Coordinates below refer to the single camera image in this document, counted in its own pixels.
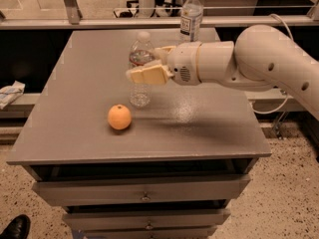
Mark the top grey drawer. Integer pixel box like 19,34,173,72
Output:
33,174,250,206

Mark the white folded cloth packet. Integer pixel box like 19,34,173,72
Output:
0,81,25,110

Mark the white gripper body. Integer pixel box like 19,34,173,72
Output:
167,42,201,86

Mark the bottom grey drawer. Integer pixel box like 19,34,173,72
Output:
77,227,216,239

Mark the water bottle white label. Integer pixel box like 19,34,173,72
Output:
179,0,203,42

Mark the metal rail frame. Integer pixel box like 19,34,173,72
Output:
0,0,318,29

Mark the orange fruit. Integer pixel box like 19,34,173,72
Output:
107,105,132,130

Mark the black shoe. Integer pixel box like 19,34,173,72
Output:
0,214,31,239

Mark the middle grey drawer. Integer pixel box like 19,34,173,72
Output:
63,209,230,231

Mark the clear water bottle red label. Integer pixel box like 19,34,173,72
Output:
129,31,155,109

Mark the grey drawer cabinet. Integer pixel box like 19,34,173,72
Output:
6,27,272,239

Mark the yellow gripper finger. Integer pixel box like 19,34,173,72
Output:
126,65,173,86
154,46,175,64

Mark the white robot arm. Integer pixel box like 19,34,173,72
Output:
127,25,319,120

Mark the white cable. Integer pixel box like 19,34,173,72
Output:
249,13,295,116

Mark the grey drawer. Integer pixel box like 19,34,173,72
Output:
33,174,250,206
63,209,230,231
77,227,216,239

